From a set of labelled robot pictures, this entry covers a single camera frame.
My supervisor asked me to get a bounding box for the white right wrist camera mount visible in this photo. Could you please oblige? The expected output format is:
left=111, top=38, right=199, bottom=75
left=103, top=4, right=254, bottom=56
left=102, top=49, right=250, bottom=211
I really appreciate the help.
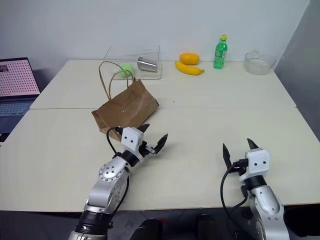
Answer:
left=238, top=148, right=272, bottom=185

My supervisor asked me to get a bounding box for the orange mango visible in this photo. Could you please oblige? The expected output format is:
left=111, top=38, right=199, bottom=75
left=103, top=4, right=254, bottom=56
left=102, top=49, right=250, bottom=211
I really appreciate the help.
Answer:
left=178, top=52, right=200, bottom=66

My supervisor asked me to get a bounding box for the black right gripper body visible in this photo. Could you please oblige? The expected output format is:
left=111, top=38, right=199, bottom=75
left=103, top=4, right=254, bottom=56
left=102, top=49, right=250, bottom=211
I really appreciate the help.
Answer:
left=228, top=159, right=248, bottom=178

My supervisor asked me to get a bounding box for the shiny metal cup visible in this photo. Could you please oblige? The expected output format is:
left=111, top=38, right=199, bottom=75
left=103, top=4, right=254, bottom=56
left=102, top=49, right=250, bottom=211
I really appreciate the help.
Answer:
left=136, top=56, right=159, bottom=74

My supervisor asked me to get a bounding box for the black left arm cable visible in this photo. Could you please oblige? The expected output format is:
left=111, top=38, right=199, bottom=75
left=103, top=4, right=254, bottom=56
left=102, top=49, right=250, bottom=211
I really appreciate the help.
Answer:
left=106, top=126, right=131, bottom=201

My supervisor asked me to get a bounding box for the yellow banana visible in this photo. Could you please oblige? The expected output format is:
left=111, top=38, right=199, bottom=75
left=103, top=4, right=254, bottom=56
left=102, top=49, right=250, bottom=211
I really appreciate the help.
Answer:
left=174, top=60, right=205, bottom=76

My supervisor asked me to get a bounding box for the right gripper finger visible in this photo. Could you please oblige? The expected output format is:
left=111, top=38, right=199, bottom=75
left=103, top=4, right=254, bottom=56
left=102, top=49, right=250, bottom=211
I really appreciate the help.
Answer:
left=246, top=137, right=261, bottom=152
left=222, top=142, right=233, bottom=173

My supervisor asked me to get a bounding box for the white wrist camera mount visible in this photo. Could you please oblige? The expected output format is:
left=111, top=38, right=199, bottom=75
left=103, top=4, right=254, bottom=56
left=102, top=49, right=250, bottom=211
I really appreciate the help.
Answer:
left=238, top=148, right=272, bottom=185
left=120, top=126, right=145, bottom=159

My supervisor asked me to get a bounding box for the open laptop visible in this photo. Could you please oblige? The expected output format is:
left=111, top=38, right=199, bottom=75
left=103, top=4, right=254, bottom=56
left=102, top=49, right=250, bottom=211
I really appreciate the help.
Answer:
left=0, top=57, right=41, bottom=142

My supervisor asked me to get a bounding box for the green plastic soda bottle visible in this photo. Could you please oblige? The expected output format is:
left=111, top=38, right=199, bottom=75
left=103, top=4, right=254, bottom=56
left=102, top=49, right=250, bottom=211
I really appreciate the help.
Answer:
left=213, top=34, right=229, bottom=70

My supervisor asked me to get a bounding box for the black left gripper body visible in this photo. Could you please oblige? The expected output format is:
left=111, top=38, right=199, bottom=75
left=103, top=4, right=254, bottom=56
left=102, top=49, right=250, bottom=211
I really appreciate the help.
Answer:
left=138, top=140, right=159, bottom=158

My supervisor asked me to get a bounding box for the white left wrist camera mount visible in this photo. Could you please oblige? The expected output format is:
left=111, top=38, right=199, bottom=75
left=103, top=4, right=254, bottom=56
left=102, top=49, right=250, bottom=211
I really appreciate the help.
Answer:
left=120, top=126, right=145, bottom=159

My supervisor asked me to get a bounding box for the black object under table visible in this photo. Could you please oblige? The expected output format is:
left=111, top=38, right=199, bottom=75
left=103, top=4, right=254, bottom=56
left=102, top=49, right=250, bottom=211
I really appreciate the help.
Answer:
left=283, top=204, right=320, bottom=239

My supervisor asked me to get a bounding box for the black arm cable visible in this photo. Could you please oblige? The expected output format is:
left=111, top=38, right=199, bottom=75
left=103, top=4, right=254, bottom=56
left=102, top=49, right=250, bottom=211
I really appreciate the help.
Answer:
left=220, top=158, right=251, bottom=240
left=106, top=126, right=131, bottom=201

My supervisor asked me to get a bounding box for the clear plastic box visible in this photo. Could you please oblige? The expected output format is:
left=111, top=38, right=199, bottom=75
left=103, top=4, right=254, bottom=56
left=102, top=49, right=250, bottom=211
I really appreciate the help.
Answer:
left=101, top=44, right=164, bottom=81

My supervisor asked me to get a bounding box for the brown paper bag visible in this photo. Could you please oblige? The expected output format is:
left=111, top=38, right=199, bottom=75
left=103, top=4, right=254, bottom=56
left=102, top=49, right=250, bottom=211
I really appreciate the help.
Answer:
left=91, top=60, right=160, bottom=142

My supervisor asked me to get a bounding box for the green ball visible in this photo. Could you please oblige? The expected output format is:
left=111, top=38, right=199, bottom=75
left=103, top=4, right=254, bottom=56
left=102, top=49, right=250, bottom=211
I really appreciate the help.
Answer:
left=112, top=62, right=136, bottom=79

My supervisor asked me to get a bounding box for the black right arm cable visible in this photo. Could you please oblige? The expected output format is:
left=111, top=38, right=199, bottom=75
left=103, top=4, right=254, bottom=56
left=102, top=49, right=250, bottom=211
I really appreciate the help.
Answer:
left=220, top=158, right=251, bottom=240

